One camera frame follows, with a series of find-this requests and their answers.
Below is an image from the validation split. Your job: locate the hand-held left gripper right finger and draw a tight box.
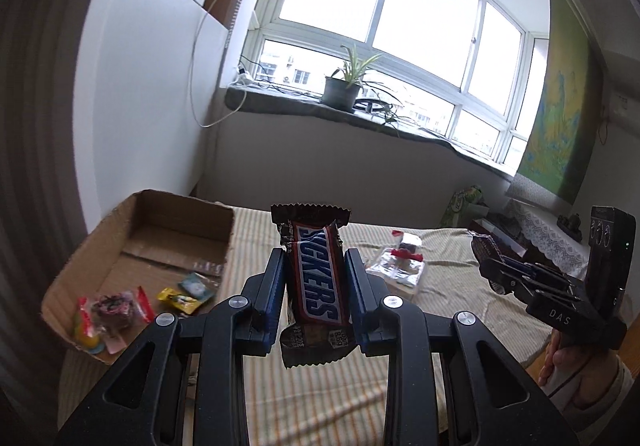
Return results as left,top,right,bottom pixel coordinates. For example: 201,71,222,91
344,248,581,446

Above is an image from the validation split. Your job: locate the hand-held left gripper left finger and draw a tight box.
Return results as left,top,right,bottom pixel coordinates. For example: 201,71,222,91
55,248,287,446

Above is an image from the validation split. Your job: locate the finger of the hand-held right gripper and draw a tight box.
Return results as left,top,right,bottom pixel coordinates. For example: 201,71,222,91
502,256,586,290
479,259,578,310

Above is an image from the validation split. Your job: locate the white cable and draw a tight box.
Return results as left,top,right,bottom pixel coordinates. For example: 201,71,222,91
189,0,261,128

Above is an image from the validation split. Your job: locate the white framed window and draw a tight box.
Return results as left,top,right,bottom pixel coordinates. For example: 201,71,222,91
250,0,551,167

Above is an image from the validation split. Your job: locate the clear red-trimmed snack bag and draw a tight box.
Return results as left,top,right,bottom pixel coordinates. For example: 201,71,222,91
75,287,156,357
390,228,426,264

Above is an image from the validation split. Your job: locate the green printed bag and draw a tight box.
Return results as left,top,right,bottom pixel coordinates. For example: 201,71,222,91
442,185,488,229

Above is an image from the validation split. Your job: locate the person's right hand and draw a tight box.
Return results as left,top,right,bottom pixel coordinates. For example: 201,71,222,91
539,338,609,400

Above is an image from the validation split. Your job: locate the brown cardboard box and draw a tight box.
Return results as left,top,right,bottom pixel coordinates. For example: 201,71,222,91
41,189,236,367

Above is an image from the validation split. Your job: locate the green landscape wall poster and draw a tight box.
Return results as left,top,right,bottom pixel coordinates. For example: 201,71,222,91
515,0,608,204

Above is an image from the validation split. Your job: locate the green snack packet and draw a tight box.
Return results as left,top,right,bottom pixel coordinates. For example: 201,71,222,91
179,274,216,301

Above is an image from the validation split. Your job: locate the bagged sliced bread loaf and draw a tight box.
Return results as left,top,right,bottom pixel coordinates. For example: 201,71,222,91
364,246,428,301

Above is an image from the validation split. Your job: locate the striped bed sheet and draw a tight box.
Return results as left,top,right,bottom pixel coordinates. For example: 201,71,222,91
57,206,556,446

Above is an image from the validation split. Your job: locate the yellow egg candy packet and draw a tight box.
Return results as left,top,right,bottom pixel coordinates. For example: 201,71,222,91
74,313,106,354

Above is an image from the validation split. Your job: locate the white wardrobe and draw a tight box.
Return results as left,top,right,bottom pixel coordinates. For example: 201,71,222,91
75,0,236,227

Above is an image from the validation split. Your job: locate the yellow snack packet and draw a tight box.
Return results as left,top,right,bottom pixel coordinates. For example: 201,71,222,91
156,287,202,317

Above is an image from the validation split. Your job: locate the white lace cloth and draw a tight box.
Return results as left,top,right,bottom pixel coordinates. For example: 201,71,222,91
505,198,596,267

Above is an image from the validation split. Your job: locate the potted spider plant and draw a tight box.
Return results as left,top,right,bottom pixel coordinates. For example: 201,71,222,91
322,43,416,131

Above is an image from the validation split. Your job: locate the chocolate bar with white sticker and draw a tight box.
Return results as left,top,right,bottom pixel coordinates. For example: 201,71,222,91
271,203,357,369

